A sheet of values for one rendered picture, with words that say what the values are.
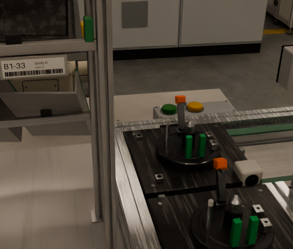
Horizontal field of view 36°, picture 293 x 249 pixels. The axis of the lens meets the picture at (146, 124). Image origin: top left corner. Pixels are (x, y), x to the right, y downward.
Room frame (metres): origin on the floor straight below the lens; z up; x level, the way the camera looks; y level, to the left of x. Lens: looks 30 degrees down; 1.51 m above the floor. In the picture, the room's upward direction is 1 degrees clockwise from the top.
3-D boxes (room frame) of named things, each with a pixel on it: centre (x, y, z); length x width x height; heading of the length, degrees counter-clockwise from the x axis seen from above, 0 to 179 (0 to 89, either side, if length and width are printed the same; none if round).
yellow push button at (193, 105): (1.06, -0.13, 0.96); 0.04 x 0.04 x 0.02
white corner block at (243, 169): (0.76, -0.21, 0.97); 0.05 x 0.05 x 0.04; 13
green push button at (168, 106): (1.05, -0.06, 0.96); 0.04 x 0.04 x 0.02
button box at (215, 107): (1.06, -0.13, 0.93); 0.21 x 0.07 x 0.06; 103
